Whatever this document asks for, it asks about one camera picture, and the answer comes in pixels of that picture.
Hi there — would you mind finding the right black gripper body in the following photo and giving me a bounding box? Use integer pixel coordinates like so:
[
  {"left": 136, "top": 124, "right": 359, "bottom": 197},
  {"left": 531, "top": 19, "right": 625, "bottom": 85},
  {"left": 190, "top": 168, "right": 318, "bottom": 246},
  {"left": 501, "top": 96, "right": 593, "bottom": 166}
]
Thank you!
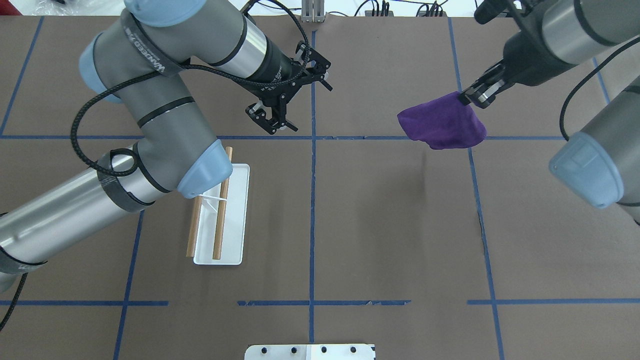
[{"left": 498, "top": 30, "right": 576, "bottom": 93}]

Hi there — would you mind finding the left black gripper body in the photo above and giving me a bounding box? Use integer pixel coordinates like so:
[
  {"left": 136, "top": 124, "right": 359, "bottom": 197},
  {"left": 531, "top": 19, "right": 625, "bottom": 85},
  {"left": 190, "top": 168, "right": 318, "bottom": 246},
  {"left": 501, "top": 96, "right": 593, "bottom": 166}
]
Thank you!
[{"left": 236, "top": 38, "right": 312, "bottom": 104}]

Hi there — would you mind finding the purple towel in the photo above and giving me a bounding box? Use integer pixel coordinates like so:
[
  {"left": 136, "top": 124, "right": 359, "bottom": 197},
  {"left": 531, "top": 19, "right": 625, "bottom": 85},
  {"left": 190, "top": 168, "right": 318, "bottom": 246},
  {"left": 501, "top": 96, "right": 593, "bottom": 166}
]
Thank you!
[{"left": 397, "top": 91, "right": 488, "bottom": 150}]

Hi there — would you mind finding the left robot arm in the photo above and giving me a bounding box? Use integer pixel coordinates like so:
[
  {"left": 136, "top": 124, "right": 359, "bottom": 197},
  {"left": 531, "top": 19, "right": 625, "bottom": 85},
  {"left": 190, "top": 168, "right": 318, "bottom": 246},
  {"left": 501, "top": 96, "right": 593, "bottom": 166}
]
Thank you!
[{"left": 1, "top": 0, "right": 323, "bottom": 291}]

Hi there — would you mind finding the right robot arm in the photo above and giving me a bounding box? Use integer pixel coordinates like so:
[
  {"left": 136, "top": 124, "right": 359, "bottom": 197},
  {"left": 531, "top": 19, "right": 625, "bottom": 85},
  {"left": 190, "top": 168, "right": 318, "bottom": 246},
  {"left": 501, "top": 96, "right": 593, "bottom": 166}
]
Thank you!
[{"left": 457, "top": 0, "right": 640, "bottom": 223}]

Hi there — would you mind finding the right wooden rack rod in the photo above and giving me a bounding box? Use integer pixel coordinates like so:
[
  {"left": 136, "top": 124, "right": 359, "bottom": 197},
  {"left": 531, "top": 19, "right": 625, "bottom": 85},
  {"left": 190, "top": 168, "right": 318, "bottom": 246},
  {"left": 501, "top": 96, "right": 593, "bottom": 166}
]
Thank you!
[{"left": 212, "top": 177, "right": 231, "bottom": 260}]

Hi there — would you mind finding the wooden rack rod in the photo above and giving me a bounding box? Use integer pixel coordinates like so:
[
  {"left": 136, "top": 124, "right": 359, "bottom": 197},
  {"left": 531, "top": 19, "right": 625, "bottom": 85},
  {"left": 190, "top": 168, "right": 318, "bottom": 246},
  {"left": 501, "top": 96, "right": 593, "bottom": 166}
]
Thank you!
[
  {"left": 186, "top": 196, "right": 202, "bottom": 258},
  {"left": 212, "top": 177, "right": 231, "bottom": 260}
]

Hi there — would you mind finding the white rack base tray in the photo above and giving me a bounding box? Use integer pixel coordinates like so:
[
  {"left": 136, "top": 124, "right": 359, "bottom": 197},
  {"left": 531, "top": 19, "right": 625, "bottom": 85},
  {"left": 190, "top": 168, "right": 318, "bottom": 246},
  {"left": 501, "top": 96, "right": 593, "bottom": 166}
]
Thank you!
[{"left": 192, "top": 163, "right": 250, "bottom": 266}]

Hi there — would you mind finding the left wooden rack rod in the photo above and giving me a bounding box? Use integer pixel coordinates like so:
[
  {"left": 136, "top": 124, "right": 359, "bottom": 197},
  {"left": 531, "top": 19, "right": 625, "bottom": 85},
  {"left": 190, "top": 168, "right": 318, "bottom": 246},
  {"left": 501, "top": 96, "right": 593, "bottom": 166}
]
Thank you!
[{"left": 186, "top": 196, "right": 202, "bottom": 258}]

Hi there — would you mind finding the black power strip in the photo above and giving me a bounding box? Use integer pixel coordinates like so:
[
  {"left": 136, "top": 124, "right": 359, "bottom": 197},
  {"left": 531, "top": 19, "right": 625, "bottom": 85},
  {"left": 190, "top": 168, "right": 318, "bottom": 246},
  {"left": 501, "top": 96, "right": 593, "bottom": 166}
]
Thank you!
[{"left": 362, "top": 0, "right": 450, "bottom": 18}]

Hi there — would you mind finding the clear plastic wrap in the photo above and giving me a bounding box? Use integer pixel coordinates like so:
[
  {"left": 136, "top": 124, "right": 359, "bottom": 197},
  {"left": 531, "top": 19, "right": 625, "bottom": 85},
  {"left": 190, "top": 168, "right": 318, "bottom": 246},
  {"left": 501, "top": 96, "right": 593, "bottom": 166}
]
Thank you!
[{"left": 32, "top": 0, "right": 80, "bottom": 16}]

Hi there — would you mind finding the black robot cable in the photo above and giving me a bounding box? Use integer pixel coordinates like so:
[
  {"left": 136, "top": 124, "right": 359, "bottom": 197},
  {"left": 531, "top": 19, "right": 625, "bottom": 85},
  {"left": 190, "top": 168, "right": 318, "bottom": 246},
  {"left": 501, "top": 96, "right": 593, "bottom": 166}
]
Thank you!
[{"left": 70, "top": 0, "right": 313, "bottom": 177}]

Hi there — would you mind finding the grey aluminium post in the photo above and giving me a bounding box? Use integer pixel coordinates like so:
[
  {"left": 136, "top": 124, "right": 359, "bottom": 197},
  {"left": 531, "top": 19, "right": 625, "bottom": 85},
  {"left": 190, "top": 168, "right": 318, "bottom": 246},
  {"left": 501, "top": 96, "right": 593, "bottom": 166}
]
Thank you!
[{"left": 301, "top": 0, "right": 327, "bottom": 23}]

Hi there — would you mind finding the white rack wire bracket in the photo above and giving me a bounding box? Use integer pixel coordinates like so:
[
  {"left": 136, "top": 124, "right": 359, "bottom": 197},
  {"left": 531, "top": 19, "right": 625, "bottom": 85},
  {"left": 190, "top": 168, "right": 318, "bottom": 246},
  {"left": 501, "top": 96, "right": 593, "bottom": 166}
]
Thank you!
[{"left": 198, "top": 194, "right": 227, "bottom": 214}]

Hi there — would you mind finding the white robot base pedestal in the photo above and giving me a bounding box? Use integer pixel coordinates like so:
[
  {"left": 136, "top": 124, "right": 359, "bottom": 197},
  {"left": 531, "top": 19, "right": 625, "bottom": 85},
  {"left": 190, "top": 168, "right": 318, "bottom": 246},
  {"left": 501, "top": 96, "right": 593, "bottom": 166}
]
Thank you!
[{"left": 244, "top": 343, "right": 377, "bottom": 360}]

